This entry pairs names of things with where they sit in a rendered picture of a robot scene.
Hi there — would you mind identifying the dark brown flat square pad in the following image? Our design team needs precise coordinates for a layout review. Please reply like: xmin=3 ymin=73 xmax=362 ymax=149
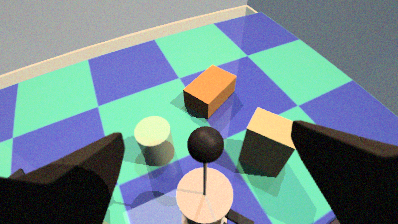
xmin=329 ymin=218 xmax=340 ymax=224
xmin=8 ymin=168 xmax=24 ymax=179

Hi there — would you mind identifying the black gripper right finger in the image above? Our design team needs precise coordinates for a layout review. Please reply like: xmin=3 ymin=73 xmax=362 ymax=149
xmin=290 ymin=120 xmax=398 ymax=224

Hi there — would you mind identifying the orange rectangular block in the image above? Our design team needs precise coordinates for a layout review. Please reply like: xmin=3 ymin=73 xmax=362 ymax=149
xmin=183 ymin=64 xmax=237 ymax=119

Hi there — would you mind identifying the french press coffee maker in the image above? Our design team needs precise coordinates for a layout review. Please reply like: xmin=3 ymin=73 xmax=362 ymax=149
xmin=176 ymin=126 xmax=254 ymax=224

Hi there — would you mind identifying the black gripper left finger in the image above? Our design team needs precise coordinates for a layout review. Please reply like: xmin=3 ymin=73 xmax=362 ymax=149
xmin=0 ymin=132 xmax=125 ymax=224

